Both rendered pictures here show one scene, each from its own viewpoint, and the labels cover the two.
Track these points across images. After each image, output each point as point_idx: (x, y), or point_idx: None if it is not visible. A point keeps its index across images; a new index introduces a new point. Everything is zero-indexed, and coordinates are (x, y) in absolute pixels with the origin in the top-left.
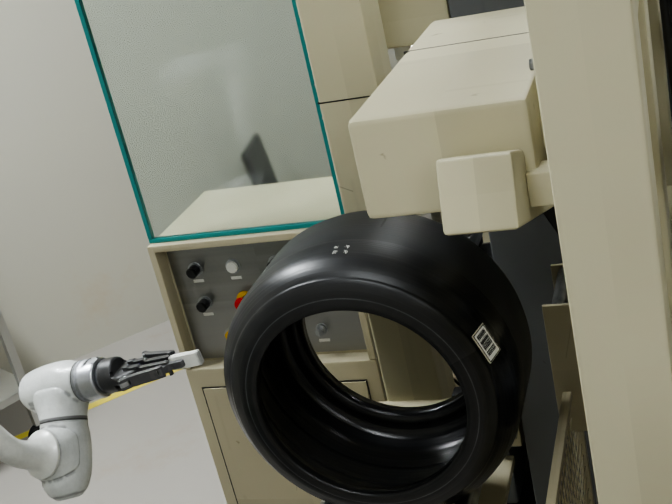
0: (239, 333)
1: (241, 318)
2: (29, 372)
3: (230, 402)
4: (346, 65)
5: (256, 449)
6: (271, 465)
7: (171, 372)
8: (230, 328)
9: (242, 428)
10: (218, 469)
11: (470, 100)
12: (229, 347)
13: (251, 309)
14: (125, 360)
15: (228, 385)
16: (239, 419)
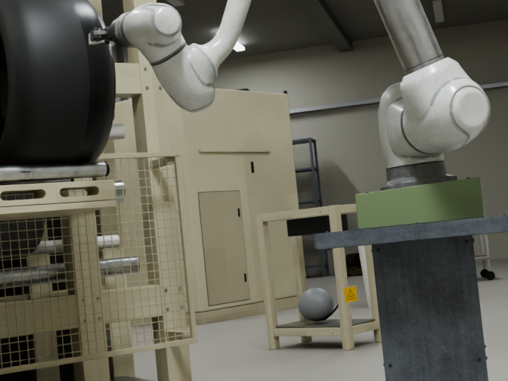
0: (100, 17)
1: (94, 9)
2: (162, 3)
3: (109, 66)
4: None
5: (111, 105)
6: (112, 117)
7: (107, 41)
8: (96, 15)
9: (111, 87)
10: None
11: None
12: (102, 26)
13: (92, 5)
14: (109, 26)
15: (109, 52)
16: (113, 78)
